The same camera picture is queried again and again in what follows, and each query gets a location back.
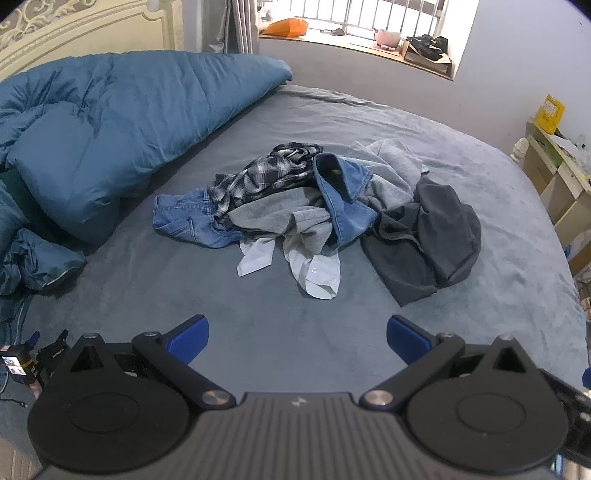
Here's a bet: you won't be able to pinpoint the pink pot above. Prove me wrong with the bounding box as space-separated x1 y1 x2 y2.
373 28 406 49

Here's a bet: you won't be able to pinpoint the black microphone gear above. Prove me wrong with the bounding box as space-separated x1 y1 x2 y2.
28 329 70 388

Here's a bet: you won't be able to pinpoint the orange bag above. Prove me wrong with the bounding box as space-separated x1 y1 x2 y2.
265 17 309 38

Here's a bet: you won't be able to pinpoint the cream carved headboard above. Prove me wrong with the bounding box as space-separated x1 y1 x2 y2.
0 0 185 84

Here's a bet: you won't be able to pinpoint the dark green cloth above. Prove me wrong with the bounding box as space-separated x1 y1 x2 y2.
0 168 28 222

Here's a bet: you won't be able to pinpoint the dark grey garment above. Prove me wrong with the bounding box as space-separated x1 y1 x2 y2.
359 178 482 308

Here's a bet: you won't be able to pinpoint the cream shelf unit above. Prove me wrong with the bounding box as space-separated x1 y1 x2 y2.
524 120 591 278

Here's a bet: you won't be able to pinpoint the blue denim jeans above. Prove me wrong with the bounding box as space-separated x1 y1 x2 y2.
313 152 380 251

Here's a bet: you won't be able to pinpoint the blue duvet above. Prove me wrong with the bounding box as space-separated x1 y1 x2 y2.
0 50 294 324

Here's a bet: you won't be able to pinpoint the small action camera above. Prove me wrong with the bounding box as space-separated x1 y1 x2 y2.
0 344 38 386

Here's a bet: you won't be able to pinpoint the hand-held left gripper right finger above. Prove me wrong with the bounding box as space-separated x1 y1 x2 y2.
359 315 543 411

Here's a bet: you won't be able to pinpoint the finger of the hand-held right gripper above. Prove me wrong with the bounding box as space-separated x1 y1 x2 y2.
547 367 591 416

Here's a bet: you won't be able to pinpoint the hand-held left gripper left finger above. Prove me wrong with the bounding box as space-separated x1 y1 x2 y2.
55 315 236 411

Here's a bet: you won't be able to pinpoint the yellow box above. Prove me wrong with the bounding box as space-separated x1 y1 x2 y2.
534 95 566 134

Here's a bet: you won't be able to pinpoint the cardboard box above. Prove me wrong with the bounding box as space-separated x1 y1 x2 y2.
402 44 453 77

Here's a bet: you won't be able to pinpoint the black white plaid shirt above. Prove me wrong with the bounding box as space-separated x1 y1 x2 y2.
205 142 325 227

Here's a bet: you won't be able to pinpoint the grey t-shirt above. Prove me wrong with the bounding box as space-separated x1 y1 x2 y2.
228 185 335 257

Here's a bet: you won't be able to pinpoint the black cloth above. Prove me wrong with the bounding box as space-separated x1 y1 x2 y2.
406 34 450 61

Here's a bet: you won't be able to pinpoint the light grey hoodie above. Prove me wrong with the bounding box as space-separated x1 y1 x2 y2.
344 137 431 213

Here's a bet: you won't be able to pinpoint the window grille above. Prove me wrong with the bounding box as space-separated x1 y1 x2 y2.
259 0 451 51

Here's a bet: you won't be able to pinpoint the grey curtain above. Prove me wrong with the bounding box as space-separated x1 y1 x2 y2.
203 0 262 56

